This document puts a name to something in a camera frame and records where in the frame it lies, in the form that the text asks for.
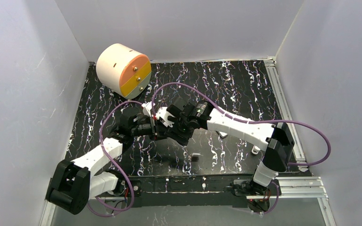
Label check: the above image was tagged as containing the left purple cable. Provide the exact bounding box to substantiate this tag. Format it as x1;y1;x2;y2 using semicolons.
86;100;144;218

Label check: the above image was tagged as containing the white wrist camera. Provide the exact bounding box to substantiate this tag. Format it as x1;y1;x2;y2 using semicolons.
141;101;154;117
156;107;174;128

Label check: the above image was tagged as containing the round three-colour drawer box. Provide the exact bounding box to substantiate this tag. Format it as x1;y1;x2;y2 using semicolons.
96;43;152;99

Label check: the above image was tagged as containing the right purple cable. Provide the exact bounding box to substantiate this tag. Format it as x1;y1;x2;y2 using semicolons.
150;82;332;167

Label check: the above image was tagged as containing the long white remote control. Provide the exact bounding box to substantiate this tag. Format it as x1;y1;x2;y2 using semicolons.
217;131;228;139

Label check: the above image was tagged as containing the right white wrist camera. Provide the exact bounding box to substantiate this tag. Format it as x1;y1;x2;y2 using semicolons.
156;107;174;128

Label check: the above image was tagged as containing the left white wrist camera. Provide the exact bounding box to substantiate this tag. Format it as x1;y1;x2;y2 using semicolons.
141;101;154;117

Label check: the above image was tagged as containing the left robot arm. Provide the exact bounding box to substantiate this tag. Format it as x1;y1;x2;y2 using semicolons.
45;112;165;215

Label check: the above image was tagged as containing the purple cable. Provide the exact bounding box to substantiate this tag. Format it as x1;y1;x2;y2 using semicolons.
86;100;144;218
150;82;332;167

